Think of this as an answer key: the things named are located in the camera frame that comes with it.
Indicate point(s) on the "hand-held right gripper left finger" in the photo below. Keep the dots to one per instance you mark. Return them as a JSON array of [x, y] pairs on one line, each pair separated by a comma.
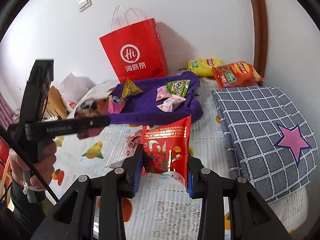
[[137, 175]]

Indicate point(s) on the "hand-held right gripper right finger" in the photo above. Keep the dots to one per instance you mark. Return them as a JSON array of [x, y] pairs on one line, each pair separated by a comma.
[[191, 182]]

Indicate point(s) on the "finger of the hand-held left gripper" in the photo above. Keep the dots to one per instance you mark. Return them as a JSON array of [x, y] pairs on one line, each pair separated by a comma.
[[95, 123]]

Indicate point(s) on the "brown snack packet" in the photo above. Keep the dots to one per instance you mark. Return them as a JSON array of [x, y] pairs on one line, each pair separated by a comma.
[[87, 107]]

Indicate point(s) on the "red snack packet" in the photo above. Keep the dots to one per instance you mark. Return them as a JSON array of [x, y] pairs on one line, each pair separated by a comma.
[[162, 150]]

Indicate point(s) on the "green snack packet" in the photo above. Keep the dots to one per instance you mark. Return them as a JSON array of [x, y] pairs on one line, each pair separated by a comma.
[[177, 86]]

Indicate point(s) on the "person's left forearm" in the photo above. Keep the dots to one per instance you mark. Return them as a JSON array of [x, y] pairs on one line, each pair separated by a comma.
[[20, 212]]

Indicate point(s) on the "person's left hand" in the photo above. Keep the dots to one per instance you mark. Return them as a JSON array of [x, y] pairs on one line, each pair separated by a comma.
[[48, 155]]

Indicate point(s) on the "purple pink snack packet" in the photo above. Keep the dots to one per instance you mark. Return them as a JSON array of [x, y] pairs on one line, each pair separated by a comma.
[[116, 102]]

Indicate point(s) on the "wooden chair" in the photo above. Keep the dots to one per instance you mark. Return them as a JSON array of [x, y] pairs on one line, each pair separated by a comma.
[[56, 100]]

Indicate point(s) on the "red striped cloth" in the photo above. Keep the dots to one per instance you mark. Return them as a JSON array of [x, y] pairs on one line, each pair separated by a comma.
[[6, 110]]

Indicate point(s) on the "white plastic bag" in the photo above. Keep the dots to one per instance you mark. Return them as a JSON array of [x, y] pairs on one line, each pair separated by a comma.
[[75, 85]]

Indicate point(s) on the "fruit print tablecloth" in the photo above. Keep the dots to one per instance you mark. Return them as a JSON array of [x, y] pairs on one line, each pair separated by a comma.
[[160, 212]]

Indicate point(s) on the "yellow triangular snack packet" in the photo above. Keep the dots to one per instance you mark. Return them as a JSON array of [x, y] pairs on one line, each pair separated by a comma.
[[130, 88]]

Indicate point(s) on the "purple towel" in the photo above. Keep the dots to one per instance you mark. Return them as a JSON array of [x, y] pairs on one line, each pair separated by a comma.
[[147, 100]]

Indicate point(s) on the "red paper bag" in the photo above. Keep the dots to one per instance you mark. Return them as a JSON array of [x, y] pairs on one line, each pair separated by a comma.
[[140, 42]]

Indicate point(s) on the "yellow chips bag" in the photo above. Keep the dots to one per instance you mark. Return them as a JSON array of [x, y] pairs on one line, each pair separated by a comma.
[[202, 66]]

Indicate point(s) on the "red chips bag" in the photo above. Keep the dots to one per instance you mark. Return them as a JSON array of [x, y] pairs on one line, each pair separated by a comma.
[[237, 75]]

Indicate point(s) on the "white light switch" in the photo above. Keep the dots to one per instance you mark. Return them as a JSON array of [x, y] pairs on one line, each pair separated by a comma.
[[84, 3]]

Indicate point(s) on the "brown wooden door frame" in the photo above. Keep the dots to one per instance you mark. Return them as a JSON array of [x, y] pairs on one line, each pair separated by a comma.
[[260, 30]]

